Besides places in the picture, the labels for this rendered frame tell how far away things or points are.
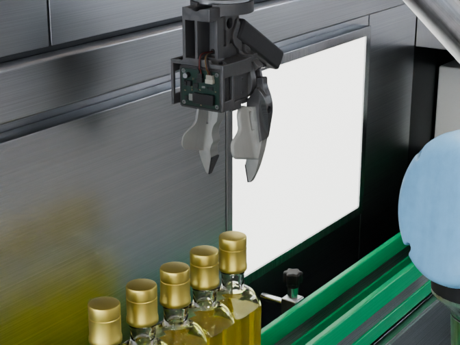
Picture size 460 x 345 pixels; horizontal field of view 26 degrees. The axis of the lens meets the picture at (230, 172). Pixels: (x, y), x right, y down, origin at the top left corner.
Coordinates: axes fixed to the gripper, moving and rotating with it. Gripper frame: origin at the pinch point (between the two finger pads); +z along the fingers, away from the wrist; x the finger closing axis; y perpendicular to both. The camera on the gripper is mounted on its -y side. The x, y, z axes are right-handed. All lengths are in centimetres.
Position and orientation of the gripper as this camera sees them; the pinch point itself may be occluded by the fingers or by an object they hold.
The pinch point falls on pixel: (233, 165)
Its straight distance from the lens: 118.7
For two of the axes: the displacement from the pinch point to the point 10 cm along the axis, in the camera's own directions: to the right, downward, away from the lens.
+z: 0.0, 9.5, 3.2
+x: 8.3, 1.7, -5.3
